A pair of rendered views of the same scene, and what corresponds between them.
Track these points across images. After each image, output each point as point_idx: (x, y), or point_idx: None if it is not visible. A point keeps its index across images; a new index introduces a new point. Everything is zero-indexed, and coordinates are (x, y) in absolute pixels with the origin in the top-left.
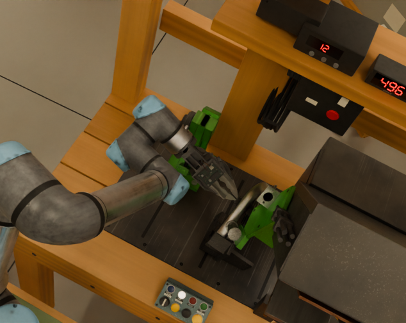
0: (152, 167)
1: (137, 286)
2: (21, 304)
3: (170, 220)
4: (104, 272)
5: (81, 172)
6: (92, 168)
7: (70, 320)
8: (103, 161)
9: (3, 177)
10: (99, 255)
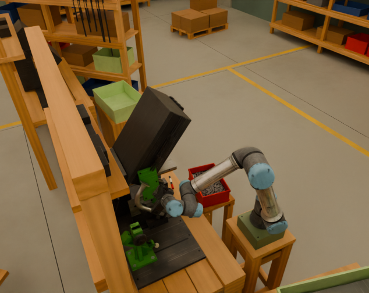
0: (190, 191)
1: (203, 222)
2: (254, 233)
3: (171, 238)
4: (212, 233)
5: (194, 286)
6: (187, 285)
7: (234, 231)
8: (178, 286)
9: (264, 160)
10: (210, 240)
